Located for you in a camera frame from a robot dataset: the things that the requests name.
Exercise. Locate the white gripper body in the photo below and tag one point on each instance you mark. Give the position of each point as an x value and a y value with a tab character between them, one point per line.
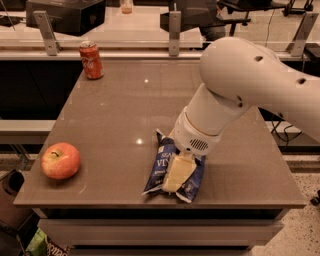
190	137

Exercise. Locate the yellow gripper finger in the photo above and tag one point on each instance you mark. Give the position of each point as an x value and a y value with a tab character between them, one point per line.
180	168

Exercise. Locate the blue chip bag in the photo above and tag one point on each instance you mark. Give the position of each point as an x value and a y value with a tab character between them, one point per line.
166	148

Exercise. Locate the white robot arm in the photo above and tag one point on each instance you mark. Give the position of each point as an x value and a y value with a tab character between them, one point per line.
236	75

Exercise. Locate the red coke can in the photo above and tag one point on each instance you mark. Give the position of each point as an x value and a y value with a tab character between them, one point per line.
91	61

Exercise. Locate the green snack bag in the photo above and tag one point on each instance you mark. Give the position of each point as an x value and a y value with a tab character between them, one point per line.
42	245

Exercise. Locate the red apple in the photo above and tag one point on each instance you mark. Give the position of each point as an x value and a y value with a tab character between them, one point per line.
60	161

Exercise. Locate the black office chair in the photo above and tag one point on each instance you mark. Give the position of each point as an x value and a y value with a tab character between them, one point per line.
195	13

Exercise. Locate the plastic cup with drink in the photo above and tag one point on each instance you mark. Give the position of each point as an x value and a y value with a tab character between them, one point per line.
126	6

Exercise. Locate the black box on counter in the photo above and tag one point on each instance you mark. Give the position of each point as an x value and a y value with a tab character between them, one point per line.
71	17

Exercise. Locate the dark bin at left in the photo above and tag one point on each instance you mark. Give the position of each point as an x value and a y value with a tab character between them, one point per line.
11	216

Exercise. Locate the middle metal glass bracket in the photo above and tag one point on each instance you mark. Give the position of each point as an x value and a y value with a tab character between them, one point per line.
174	32

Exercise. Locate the metal glass bracket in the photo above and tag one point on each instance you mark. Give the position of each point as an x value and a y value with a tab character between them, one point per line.
174	32
297	44
51	44

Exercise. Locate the right metal glass bracket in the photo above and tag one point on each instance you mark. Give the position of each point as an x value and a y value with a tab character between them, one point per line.
297	44

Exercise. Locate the left metal glass bracket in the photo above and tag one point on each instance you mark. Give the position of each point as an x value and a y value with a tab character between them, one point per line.
51	44

